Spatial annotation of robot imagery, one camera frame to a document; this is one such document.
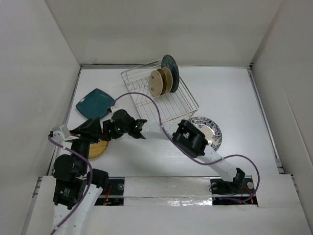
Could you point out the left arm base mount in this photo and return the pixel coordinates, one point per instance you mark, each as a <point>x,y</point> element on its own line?
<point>114,194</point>

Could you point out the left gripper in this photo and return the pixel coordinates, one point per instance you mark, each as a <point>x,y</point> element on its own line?
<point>90,130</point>

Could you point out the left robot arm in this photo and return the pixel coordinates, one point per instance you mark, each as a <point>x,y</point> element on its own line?
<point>78,185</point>

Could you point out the square teal plate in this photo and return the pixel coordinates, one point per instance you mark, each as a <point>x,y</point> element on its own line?
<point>95,104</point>

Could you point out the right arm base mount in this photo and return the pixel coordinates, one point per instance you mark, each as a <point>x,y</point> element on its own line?
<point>224,193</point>

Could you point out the cream plate with characters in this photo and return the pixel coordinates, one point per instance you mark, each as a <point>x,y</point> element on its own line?
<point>155,83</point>

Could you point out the plain cream plate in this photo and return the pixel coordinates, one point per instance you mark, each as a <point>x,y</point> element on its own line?
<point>169,79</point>

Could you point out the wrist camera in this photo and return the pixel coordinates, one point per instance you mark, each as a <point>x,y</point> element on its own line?
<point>112,109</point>
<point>60,133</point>

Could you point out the wire dish rack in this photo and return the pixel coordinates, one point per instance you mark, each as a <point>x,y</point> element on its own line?
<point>172,107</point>

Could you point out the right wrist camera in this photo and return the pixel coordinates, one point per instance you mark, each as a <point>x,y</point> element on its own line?
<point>112,109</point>

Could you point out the yellow plate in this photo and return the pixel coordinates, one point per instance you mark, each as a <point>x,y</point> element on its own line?
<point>97,149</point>

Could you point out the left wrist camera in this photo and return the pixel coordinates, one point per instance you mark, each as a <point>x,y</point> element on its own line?
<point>60,133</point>

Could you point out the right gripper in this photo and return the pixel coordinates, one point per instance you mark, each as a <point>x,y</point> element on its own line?
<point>108,126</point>

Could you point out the brown gold patterned plate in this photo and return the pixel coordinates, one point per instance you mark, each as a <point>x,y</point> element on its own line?
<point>164,82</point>

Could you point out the round teal plate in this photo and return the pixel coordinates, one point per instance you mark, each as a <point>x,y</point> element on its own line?
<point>169,62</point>

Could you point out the blue floral white plate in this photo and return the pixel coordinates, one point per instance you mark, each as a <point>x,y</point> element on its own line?
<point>210,129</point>

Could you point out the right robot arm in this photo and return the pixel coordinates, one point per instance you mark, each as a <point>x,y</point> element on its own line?
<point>185,136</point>

